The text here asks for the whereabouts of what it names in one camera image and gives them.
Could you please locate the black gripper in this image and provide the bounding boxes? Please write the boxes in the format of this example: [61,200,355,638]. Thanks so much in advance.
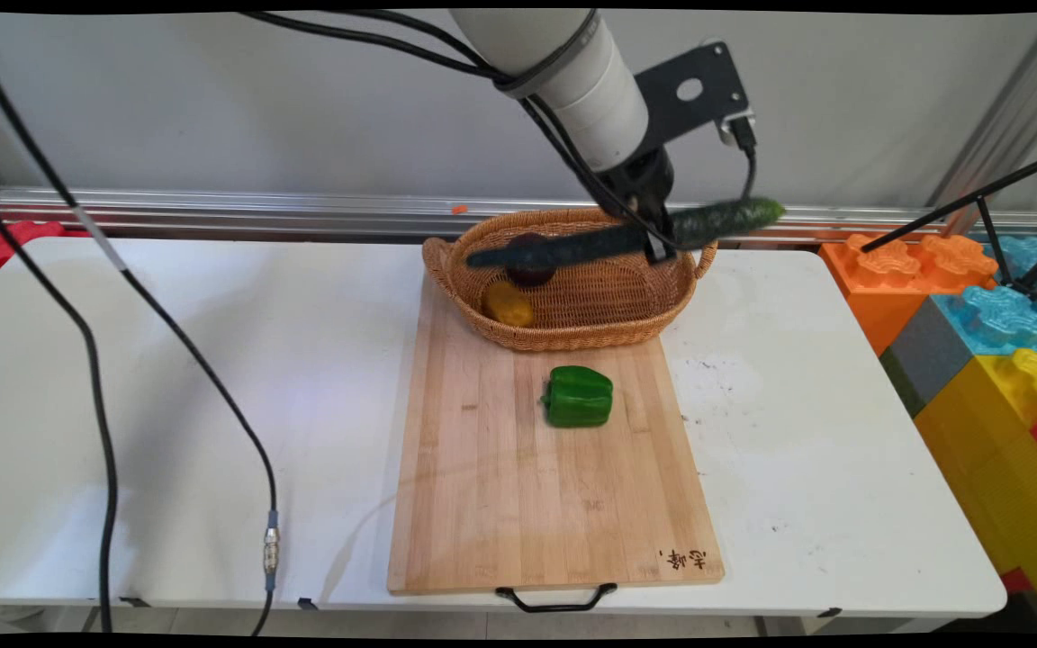
[595,147,683,266]

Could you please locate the green cucumber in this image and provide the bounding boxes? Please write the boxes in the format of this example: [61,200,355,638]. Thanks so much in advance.
[466,197,787,271]

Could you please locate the green bell pepper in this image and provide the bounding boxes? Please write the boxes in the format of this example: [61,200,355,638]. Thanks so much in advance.
[541,365,615,429]

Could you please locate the woven wicker basket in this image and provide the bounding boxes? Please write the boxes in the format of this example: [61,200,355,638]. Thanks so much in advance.
[422,209,720,354]

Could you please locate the dark purple round vegetable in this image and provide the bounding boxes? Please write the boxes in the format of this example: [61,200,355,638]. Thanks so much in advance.
[505,232,560,290]

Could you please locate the yellow potato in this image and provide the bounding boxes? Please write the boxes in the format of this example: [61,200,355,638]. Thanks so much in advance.
[481,281,537,329]

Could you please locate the orange giant building block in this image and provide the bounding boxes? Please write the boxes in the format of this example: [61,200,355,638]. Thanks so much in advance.
[820,234,1001,357]

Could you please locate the bamboo cutting board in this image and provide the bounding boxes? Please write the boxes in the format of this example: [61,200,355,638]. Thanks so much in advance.
[387,270,725,597]

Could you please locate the grey giant building block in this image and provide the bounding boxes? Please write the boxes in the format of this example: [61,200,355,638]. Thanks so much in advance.
[879,295,976,417]

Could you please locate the black tripod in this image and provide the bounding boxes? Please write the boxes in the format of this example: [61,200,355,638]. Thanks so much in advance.
[861,147,1037,302]

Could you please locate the blue giant building block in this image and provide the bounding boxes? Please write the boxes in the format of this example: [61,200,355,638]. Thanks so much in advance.
[931,236,1037,350]

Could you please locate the yellow giant building block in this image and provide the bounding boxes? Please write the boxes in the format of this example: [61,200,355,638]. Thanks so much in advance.
[913,346,1037,631]

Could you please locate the red flat building blocks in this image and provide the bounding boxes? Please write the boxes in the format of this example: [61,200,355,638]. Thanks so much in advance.
[0,219,95,273]

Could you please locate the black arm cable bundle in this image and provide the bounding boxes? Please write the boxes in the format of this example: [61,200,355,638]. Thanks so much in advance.
[239,9,668,251]

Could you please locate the black camera USB cable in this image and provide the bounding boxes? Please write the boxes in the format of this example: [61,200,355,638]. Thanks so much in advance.
[730,117,761,206]

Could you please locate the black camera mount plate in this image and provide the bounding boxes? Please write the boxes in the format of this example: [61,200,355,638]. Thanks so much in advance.
[631,40,751,154]

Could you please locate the aluminium corner post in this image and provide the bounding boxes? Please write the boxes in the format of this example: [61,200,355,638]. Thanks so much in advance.
[926,16,1037,214]

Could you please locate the black cutting board handle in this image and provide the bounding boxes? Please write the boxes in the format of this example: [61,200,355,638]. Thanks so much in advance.
[494,583,618,614]

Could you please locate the aluminium wall rail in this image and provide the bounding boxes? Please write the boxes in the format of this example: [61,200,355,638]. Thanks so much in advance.
[0,186,1037,246]

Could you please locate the black cable with metal connector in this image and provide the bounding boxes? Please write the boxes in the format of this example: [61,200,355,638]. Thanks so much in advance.
[0,13,282,635]

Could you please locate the plain black cable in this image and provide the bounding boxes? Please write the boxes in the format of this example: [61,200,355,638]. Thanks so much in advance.
[0,184,120,635]

